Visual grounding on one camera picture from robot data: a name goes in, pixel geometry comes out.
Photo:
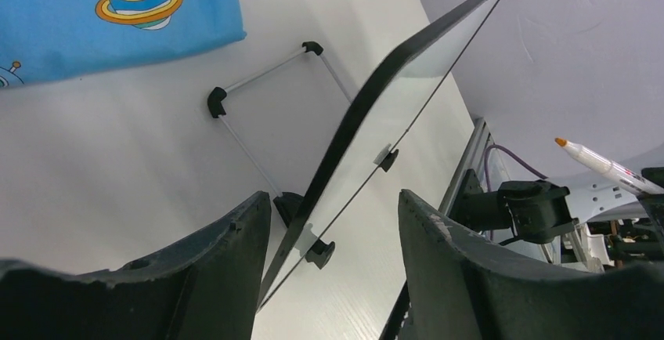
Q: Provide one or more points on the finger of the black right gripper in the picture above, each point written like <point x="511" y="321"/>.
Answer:
<point x="653" y="203"/>

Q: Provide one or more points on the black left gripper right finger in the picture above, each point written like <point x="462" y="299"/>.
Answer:
<point x="463" y="286"/>

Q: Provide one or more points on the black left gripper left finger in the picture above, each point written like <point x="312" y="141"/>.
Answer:
<point x="204" y="286"/>

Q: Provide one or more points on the white marker pen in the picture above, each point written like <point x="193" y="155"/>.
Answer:
<point x="621" y="176"/>

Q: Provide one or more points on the black framed whiteboard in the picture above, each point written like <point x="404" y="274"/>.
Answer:
<point x="368" y="136"/>

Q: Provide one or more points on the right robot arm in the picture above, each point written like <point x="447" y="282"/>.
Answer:
<point x="539" y="211"/>

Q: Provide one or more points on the blue patterned cloth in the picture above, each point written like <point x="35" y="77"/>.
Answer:
<point x="52" y="40"/>

